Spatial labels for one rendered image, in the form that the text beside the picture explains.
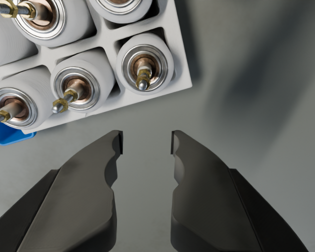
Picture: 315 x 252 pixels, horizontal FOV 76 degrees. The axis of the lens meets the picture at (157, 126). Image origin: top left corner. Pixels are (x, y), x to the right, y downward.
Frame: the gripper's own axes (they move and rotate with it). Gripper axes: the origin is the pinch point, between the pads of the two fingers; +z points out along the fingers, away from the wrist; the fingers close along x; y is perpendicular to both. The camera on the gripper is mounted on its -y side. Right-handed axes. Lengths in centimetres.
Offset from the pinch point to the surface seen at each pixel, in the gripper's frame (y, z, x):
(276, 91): 12, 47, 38
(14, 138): 22, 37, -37
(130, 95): 7.5, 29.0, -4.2
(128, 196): 56, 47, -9
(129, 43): -3.2, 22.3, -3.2
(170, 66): 0.1, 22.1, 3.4
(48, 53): -0.6, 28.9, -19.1
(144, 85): 0.3, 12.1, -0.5
